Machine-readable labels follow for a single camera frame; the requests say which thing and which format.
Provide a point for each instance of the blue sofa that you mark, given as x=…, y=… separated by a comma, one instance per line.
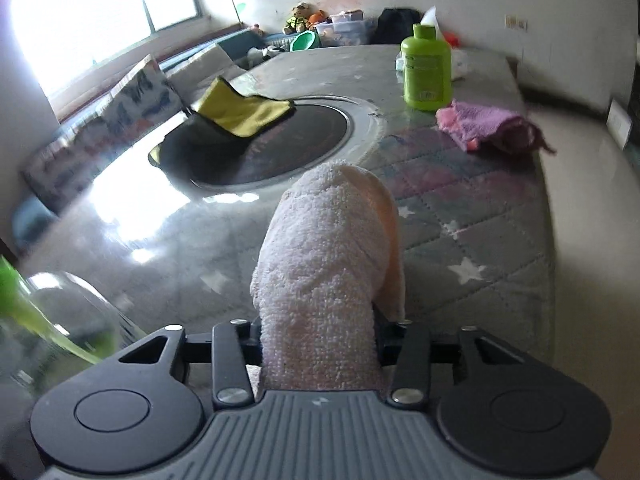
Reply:
x=230, y=45

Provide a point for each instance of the white tissue pack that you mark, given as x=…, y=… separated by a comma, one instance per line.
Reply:
x=457, y=62

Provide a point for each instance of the yellow and grey microfiber cloth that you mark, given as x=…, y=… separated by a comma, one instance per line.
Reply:
x=235, y=110

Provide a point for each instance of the butterfly print cushion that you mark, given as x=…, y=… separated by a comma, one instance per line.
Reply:
x=65, y=160
x=140, y=100

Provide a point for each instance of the clear storage box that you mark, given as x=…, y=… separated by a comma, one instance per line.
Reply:
x=350, y=30

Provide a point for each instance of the clear pump soap bottle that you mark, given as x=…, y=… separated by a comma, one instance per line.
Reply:
x=60, y=310

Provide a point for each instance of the orange plush toy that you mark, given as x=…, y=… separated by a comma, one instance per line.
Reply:
x=317, y=19

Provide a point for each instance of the beige cushion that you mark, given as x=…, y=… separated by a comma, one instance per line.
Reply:
x=200, y=67

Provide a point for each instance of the purple and pink towel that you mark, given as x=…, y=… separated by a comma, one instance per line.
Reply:
x=475, y=122

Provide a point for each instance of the round black induction cooktop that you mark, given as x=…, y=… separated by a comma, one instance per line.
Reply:
x=300, y=140

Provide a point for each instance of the green framed window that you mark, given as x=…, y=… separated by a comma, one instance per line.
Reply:
x=100, y=10

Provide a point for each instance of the teddy bear in green clothes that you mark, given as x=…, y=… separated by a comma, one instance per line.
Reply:
x=297, y=20

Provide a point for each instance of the red box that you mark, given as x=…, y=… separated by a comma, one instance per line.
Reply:
x=452, y=38

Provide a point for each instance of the pale pink towel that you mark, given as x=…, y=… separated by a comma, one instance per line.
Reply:
x=320, y=270

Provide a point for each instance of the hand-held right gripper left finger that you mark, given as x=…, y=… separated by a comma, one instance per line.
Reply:
x=230, y=360

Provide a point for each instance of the green capped bottle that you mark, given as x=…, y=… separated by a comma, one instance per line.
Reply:
x=425, y=75

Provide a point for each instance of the small pink plush toy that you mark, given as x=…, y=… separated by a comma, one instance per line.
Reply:
x=256, y=28

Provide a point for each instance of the grey quilted star tablecloth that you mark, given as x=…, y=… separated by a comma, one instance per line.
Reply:
x=475, y=240

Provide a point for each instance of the black and white plush toy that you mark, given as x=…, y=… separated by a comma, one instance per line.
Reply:
x=270, y=51

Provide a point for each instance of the green plastic basin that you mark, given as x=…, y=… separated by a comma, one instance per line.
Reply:
x=305, y=41

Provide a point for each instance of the black backpack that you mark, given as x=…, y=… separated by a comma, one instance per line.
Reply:
x=395, y=25

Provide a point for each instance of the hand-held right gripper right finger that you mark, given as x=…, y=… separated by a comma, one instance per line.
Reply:
x=415, y=360

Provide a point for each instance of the wall socket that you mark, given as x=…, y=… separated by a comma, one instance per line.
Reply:
x=517, y=22

